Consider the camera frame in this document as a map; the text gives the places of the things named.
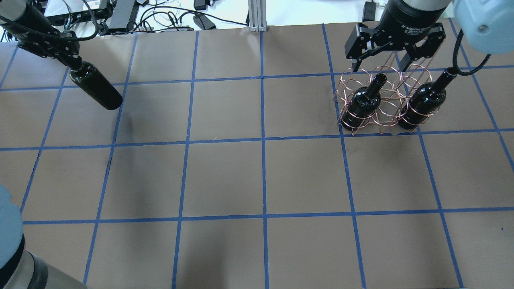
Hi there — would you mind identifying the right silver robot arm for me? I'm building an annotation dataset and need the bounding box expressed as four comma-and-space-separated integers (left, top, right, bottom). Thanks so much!
345, 0, 514, 72

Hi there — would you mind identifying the dark wine bottle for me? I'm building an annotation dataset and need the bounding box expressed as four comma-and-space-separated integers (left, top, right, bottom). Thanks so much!
341, 73, 387, 132
69, 61, 123, 110

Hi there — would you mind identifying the dark wine bottle in basket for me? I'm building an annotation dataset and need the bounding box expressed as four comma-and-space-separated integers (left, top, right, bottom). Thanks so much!
341, 73, 387, 132

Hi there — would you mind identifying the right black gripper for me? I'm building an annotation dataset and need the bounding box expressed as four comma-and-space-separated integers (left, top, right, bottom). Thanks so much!
345, 0, 447, 73

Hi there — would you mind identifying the black power adapter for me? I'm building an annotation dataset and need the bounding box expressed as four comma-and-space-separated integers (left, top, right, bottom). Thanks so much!
193, 14, 217, 31

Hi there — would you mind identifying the aluminium frame post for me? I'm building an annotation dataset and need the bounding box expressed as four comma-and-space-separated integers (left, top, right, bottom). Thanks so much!
248, 0, 268, 32

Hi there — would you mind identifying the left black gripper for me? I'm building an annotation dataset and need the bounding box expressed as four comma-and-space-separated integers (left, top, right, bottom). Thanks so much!
0, 0, 82, 71

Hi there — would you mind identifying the black braided cable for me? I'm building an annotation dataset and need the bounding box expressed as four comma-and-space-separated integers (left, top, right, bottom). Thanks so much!
453, 29, 492, 76

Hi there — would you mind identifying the copper wire wine basket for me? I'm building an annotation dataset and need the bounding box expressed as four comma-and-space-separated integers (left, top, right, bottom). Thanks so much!
334, 52, 432, 135

